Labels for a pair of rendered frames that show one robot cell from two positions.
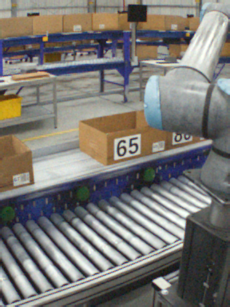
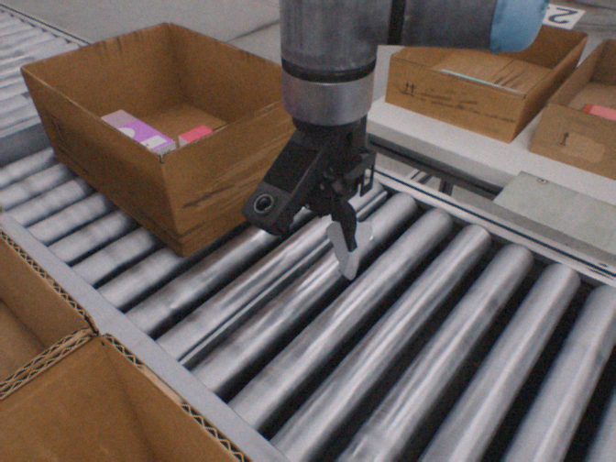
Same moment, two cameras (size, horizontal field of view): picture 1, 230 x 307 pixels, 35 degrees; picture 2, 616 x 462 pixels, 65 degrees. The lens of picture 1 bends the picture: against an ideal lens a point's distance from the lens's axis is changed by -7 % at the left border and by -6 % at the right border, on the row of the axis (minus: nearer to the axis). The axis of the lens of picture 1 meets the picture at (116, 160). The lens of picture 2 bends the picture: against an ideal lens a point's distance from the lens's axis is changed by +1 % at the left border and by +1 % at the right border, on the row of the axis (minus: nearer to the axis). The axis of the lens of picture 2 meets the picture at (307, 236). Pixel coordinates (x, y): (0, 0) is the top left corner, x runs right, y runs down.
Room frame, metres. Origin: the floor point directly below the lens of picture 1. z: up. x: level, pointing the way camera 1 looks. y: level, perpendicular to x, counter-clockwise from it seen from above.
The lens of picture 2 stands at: (1.92, -0.11, 1.23)
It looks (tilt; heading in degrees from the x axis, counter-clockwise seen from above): 42 degrees down; 254
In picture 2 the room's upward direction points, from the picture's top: straight up
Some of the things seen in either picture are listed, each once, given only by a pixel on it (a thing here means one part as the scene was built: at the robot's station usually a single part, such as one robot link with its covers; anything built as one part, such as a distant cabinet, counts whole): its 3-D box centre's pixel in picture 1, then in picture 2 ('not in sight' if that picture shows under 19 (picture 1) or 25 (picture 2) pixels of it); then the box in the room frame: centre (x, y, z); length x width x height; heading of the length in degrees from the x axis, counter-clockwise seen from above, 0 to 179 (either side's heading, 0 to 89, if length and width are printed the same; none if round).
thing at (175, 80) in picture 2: not in sight; (175, 122); (1.93, -0.87, 0.83); 0.39 x 0.29 x 0.17; 121
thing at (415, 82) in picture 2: not in sight; (488, 67); (1.25, -0.99, 0.80); 0.38 x 0.28 x 0.10; 35
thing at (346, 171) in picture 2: not in sight; (328, 156); (1.77, -0.54, 0.94); 0.09 x 0.08 x 0.12; 34
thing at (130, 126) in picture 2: not in sight; (124, 155); (2.02, -0.86, 0.79); 0.16 x 0.11 x 0.07; 121
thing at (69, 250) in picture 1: (65, 246); not in sight; (1.28, 0.21, 0.72); 0.52 x 0.05 x 0.05; 33
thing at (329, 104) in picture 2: not in sight; (324, 86); (1.78, -0.54, 1.02); 0.10 x 0.09 x 0.05; 124
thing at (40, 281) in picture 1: (23, 258); not in sight; (1.17, 0.38, 0.72); 0.52 x 0.05 x 0.05; 33
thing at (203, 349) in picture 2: not in sight; (297, 286); (1.80, -0.57, 0.70); 0.46 x 0.01 x 0.09; 33
